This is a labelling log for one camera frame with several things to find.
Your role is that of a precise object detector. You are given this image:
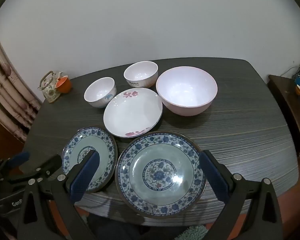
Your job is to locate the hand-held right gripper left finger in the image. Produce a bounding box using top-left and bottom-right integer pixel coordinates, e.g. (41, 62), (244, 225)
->
(16, 150), (102, 240)

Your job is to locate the large pink bowl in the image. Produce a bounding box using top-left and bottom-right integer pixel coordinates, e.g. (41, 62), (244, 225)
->
(156, 66), (218, 117)

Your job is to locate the orange cup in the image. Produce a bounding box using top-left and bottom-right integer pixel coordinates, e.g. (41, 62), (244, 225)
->
(54, 76), (72, 93)

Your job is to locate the floral ceramic teapot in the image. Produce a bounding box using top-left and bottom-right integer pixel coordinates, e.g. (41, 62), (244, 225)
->
(38, 70), (65, 104)

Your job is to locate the white bowl with blue print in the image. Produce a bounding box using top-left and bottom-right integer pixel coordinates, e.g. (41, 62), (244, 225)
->
(84, 77), (117, 109)

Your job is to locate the small blue patterned plate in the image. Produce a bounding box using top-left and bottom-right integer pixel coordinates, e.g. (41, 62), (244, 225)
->
(62, 127), (118, 193)

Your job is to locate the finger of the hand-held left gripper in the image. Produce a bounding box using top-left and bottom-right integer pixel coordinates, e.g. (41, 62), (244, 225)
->
(7, 154), (63, 184)
(0, 151), (30, 173)

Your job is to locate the beige patterned curtain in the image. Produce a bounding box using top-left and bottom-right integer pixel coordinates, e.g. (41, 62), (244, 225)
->
(0, 22), (44, 143)

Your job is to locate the green shaggy rug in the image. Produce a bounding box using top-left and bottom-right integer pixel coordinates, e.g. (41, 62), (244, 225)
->
(174, 225), (208, 240)

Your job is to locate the dark wooden side cabinet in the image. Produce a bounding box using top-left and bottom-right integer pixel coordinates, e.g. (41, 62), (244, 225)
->
(268, 74), (300, 155)

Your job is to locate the white bowl with dark lettering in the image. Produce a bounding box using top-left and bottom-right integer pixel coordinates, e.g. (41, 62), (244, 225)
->
(123, 61), (158, 89)

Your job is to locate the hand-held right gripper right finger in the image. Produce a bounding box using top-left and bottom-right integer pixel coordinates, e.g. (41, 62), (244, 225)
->
(199, 150), (283, 240)

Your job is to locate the large blue patterned plate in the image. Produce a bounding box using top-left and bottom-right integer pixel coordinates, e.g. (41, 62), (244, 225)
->
(117, 131), (207, 217)

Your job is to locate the white plate with pink flowers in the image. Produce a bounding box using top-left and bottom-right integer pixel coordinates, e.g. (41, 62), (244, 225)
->
(103, 88), (163, 138)

